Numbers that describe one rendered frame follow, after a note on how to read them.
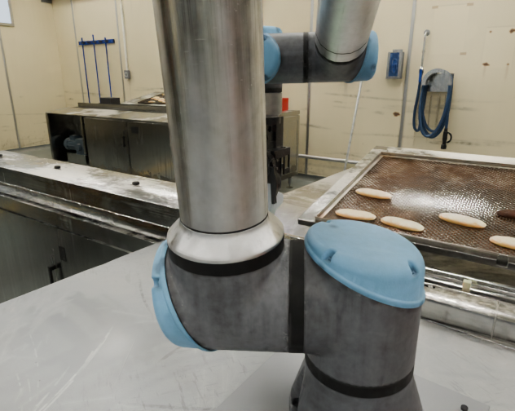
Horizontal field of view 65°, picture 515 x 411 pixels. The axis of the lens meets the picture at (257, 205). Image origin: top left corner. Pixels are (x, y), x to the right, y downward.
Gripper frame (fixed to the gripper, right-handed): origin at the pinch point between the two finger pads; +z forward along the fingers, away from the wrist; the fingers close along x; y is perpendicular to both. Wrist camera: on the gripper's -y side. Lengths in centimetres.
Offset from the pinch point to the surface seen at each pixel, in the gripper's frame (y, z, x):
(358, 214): 27.5, 4.8, -11.6
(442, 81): 376, -22, 36
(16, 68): 305, -38, 676
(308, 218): 23.6, 6.7, -0.1
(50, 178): 4, 3, 81
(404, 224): 27.0, 4.9, -22.5
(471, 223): 33.2, 3.8, -35.3
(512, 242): 28, 5, -44
